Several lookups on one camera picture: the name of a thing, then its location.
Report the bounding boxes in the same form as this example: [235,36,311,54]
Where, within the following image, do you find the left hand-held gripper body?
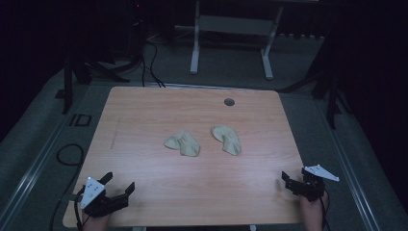
[75,176,130,218]

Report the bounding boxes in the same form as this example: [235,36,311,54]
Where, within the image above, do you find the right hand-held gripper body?
[297,164,341,203]

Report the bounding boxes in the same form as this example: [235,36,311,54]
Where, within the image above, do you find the beige sock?
[211,124,242,157]
[164,130,201,158]

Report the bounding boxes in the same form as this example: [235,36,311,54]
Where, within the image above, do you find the person's right hand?
[299,190,330,231]

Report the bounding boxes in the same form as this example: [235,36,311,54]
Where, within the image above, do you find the person's left hand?
[81,212,112,231]

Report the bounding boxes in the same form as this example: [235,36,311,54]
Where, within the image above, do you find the black metal stand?
[278,35,352,130]
[54,54,131,116]

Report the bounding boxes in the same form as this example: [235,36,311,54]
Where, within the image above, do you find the left hand-held gripper cable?
[73,187,87,231]

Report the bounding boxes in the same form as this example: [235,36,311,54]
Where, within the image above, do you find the hand-held gripper cable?
[319,190,332,231]
[73,187,87,231]

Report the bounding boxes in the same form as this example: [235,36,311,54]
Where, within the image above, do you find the right hand-held gripper cable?
[319,190,332,231]

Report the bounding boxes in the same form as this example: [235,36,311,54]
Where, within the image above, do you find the grey metal floor rail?
[0,84,94,225]
[312,97,383,231]

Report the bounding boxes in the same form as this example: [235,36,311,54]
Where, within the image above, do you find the black floor cable loop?
[48,142,86,231]

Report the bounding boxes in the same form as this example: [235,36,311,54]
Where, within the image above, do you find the black cables behind table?
[140,38,166,89]

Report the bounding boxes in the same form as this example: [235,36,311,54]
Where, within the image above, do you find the white metal desk frame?
[174,0,285,81]

